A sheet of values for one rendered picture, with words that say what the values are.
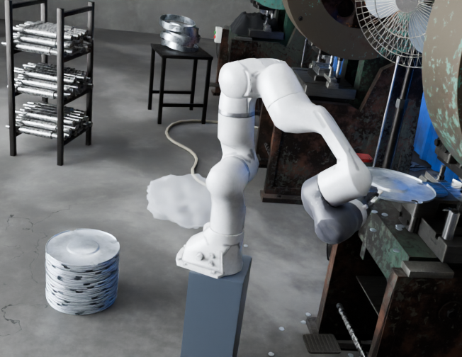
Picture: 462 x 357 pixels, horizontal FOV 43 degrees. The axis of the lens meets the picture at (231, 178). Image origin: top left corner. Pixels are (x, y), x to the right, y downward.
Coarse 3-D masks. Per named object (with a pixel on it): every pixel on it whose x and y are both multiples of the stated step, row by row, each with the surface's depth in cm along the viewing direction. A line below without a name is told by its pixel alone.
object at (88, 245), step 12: (48, 240) 239; (60, 240) 241; (72, 240) 242; (84, 240) 242; (96, 240) 244; (108, 240) 245; (48, 252) 232; (60, 252) 233; (72, 252) 233; (84, 252) 234; (96, 252) 236; (108, 252) 237; (72, 264) 226; (84, 264) 227; (96, 264) 228
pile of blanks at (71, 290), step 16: (48, 256) 230; (48, 272) 232; (64, 272) 227; (80, 272) 228; (96, 272) 229; (112, 272) 237; (48, 288) 236; (64, 288) 230; (80, 288) 229; (96, 288) 232; (112, 288) 241; (64, 304) 234; (80, 304) 232; (96, 304) 235
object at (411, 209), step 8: (432, 184) 194; (440, 184) 196; (440, 192) 189; (448, 192) 191; (432, 200) 184; (440, 200) 184; (448, 200) 184; (456, 200) 185; (408, 208) 191; (416, 208) 187; (424, 208) 187; (432, 208) 187; (400, 216) 196; (408, 216) 191; (416, 216) 188; (424, 216) 188; (432, 216) 189; (408, 224) 190; (416, 224) 189
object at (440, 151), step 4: (436, 140) 186; (440, 140) 186; (436, 144) 186; (440, 144) 186; (436, 148) 188; (440, 148) 186; (444, 148) 181; (436, 152) 188; (440, 152) 186; (444, 152) 181; (448, 152) 181; (440, 156) 186; (444, 156) 183; (448, 156) 181; (452, 156) 180; (444, 160) 183; (448, 160) 181; (452, 160) 181; (456, 164) 182; (460, 164) 180; (460, 168) 180
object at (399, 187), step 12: (372, 168) 200; (372, 180) 187; (384, 180) 189; (396, 180) 190; (408, 180) 194; (420, 180) 194; (384, 192) 180; (396, 192) 181; (408, 192) 183; (420, 192) 184; (432, 192) 186
